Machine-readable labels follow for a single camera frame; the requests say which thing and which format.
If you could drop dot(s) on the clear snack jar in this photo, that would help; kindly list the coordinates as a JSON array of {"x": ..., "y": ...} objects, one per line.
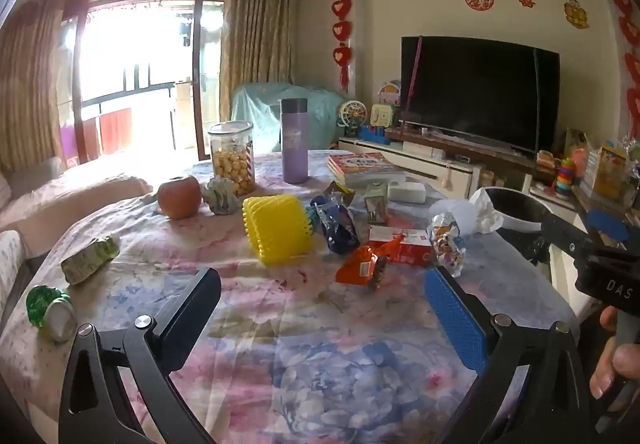
[{"x": 231, "y": 163}]

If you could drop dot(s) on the crumpled green white wrapper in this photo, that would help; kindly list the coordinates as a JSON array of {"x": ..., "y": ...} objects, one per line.
[{"x": 220, "y": 196}]

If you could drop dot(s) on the red apple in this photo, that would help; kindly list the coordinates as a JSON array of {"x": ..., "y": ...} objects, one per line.
[{"x": 179, "y": 198}]

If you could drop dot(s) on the pink stick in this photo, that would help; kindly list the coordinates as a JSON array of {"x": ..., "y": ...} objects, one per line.
[{"x": 415, "y": 73}]

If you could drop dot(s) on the white crumpled plastic bag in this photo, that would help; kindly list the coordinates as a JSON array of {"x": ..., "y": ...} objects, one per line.
[{"x": 475, "y": 216}]

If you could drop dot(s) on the pink sofa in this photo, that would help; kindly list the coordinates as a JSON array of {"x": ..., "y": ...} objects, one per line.
[{"x": 75, "y": 199}]

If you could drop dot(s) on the blue snack wrapper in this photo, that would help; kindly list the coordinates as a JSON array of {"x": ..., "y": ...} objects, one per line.
[{"x": 337, "y": 229}]

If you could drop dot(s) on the toy house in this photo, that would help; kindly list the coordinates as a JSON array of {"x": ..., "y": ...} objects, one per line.
[{"x": 390, "y": 92}]

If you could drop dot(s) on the blue toy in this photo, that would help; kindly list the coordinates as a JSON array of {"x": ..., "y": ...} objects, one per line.
[{"x": 372, "y": 133}]

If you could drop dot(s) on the pink cabinet safety lock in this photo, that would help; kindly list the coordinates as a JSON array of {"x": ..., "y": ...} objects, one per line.
[{"x": 448, "y": 178}]

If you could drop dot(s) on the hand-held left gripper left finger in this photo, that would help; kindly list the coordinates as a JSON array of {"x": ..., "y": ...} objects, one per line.
[{"x": 190, "y": 319}]

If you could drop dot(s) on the orange snack wrapper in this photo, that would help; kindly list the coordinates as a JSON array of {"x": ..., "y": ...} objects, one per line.
[{"x": 357, "y": 269}]

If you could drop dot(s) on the teal furniture cover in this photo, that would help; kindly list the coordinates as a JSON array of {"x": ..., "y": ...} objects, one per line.
[{"x": 260, "y": 113}]

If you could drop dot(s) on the sliding glass door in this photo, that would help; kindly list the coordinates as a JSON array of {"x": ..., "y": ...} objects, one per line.
[{"x": 197, "y": 73}]

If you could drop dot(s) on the green stick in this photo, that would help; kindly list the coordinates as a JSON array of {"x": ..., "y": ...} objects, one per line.
[{"x": 536, "y": 98}]

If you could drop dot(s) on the red cardboard box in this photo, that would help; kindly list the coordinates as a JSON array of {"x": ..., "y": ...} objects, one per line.
[{"x": 410, "y": 249}]

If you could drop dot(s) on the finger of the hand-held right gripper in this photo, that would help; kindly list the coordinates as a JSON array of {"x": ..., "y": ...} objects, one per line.
[
  {"x": 607, "y": 224},
  {"x": 565, "y": 236}
]

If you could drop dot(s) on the green white can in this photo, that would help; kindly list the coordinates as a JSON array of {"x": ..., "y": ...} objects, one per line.
[{"x": 52, "y": 316}]

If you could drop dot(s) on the purple thermos bottle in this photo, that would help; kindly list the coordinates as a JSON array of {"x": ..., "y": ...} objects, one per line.
[{"x": 294, "y": 143}]

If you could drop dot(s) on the red heart wall hanging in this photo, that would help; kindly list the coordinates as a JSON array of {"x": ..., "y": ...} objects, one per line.
[
  {"x": 631, "y": 68},
  {"x": 342, "y": 28}
]

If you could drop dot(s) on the yellow cartoon wall sticker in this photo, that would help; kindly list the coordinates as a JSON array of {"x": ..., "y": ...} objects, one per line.
[{"x": 576, "y": 13}]

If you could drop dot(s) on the pink toy bag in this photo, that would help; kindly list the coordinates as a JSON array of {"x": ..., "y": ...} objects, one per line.
[{"x": 578, "y": 157}]

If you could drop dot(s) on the brown marble sideboard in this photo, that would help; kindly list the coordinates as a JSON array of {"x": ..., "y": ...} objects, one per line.
[{"x": 582, "y": 209}]

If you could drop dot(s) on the red yellow toy bus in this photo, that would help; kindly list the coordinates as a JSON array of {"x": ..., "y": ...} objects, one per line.
[{"x": 545, "y": 158}]

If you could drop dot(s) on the rainbow stacking rings toy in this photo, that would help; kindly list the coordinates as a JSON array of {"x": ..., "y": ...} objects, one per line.
[{"x": 565, "y": 179}]

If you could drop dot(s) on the person's right hand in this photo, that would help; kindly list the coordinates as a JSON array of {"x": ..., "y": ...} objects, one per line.
[{"x": 622, "y": 364}]

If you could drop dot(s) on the yellow toy phone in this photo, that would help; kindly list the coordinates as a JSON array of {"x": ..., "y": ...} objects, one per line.
[{"x": 378, "y": 115}]

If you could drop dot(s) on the white trash bin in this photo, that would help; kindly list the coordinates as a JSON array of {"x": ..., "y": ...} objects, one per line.
[{"x": 520, "y": 211}]

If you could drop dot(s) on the beige curtain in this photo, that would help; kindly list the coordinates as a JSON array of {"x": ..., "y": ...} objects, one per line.
[
  {"x": 255, "y": 48},
  {"x": 30, "y": 88}
]

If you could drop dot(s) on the colourful picture book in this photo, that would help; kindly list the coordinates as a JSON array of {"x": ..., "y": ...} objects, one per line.
[{"x": 360, "y": 166}]

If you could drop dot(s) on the green snack packet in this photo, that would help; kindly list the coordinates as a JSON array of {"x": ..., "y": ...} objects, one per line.
[{"x": 90, "y": 256}]

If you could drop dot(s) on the yellow printed box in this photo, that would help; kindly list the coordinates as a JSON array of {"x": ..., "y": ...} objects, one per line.
[{"x": 607, "y": 168}]

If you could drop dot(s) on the green drink carton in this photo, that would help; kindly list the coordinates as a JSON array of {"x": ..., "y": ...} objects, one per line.
[{"x": 375, "y": 204}]

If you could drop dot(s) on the black television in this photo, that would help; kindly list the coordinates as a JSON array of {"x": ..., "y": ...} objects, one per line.
[{"x": 475, "y": 88}]

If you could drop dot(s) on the ferris wheel toy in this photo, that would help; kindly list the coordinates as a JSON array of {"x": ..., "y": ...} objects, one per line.
[{"x": 350, "y": 116}]

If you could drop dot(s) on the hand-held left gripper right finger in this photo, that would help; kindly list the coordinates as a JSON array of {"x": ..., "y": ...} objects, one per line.
[{"x": 455, "y": 319}]

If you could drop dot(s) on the white television stand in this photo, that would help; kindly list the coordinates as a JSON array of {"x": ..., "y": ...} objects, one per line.
[{"x": 400, "y": 156}]

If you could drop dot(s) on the silver snack wrapper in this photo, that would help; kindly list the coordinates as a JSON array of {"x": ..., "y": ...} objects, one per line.
[{"x": 447, "y": 244}]

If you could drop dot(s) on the floral tablecloth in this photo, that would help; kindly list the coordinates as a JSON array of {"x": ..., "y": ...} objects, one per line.
[{"x": 300, "y": 349}]

